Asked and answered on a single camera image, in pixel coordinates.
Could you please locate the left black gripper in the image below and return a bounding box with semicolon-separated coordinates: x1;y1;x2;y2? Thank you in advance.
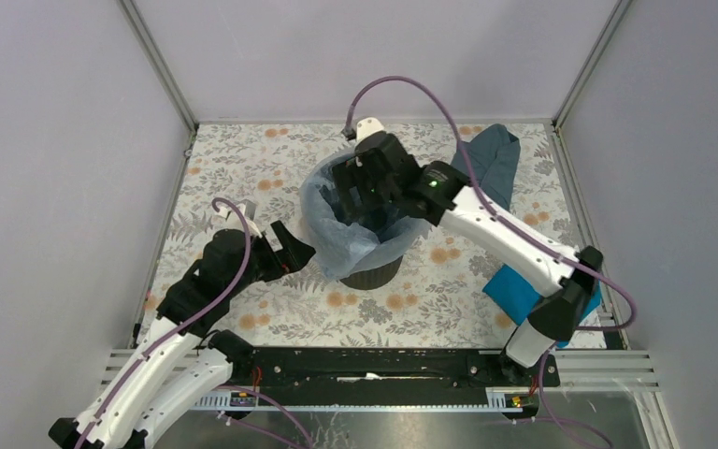
227;219;315;297

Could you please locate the light blue plastic trash bag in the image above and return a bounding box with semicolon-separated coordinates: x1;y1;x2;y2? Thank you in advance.
299;150;430;280

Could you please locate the black plastic trash bin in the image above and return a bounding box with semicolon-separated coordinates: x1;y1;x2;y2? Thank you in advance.
340;204;405;291

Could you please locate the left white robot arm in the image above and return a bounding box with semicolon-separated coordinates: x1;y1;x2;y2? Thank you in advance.
49;218;315;448

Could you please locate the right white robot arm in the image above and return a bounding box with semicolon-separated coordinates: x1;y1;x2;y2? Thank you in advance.
331;131;603;385

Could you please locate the floral patterned table mat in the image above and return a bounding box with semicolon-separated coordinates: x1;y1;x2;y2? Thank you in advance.
138;123;596;350

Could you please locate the grey-blue crumpled cloth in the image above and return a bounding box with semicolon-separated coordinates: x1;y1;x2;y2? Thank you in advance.
463;123;521;211

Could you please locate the bright blue folded cloth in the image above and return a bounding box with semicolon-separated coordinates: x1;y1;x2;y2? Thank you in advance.
482;265;602;326

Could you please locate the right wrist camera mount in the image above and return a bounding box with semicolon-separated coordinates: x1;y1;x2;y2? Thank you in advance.
341;117;386;145

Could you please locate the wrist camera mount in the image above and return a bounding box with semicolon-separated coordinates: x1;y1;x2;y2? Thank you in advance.
341;117;386;145
217;200;263;237

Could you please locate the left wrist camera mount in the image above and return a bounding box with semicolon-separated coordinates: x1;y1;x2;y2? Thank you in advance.
217;200;263;237

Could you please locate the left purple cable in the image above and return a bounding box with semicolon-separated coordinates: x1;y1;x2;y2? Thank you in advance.
72;197;314;449

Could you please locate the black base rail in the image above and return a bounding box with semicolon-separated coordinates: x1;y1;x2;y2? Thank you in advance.
228;347;561;399

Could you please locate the white slotted cable duct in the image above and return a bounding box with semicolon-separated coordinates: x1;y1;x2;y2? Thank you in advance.
191;388;536;415

